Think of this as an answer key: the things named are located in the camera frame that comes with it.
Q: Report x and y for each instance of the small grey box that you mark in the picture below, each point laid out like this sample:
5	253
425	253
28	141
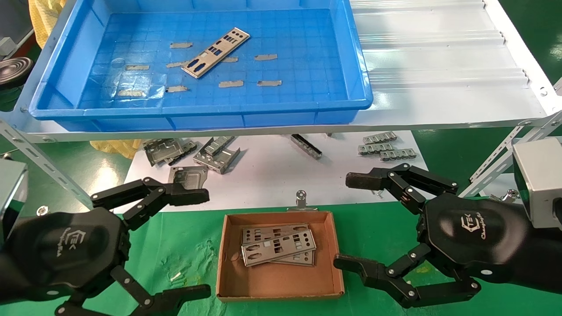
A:
6	46

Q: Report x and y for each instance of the small folded metal bracket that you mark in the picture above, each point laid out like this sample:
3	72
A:
219	145

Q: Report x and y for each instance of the silver perforated shield plate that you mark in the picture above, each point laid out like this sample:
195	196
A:
281	248
215	52
263	232
303	260

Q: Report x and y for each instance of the perforated white shelf brace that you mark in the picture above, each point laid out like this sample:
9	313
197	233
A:
478	184
35	156
496	156

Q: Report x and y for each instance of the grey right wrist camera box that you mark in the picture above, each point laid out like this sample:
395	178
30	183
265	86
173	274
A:
540	184

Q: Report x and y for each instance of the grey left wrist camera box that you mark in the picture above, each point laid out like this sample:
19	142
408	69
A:
11	197

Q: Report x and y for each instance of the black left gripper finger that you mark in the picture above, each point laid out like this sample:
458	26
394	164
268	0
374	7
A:
189	196

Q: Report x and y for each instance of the white flat board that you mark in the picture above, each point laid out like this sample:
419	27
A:
272	175

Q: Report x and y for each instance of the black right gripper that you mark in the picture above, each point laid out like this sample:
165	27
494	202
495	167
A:
474	232

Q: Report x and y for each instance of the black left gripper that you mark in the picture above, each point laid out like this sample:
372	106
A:
66	250

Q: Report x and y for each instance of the dark stamped metal bracket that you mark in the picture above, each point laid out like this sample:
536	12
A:
189	151

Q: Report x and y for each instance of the black round stool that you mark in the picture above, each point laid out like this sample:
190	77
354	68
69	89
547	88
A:
15	72

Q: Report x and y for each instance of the long narrow metal bar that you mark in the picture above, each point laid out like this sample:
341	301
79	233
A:
307	147

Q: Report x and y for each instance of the small white scrap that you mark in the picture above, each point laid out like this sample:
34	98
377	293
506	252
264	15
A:
175	276

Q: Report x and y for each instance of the brown cardboard box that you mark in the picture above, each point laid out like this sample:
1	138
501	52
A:
281	281

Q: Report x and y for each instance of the yellow mesh bag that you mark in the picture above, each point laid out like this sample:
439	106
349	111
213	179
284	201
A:
116	148
44	22

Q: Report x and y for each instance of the small notched metal strip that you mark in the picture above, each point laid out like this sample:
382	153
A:
398	155
380	138
375	149

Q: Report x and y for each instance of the grey tape strip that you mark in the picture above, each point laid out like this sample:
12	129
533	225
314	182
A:
266	57
131	93
177	89
181	44
174	65
137	67
269	83
232	59
231	84

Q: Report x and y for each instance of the white metal shelf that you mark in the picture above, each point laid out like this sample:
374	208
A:
439	66

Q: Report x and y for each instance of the blue plastic tray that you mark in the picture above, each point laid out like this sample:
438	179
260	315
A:
285	101

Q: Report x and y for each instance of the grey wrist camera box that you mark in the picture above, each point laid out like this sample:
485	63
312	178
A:
11	197
540	184

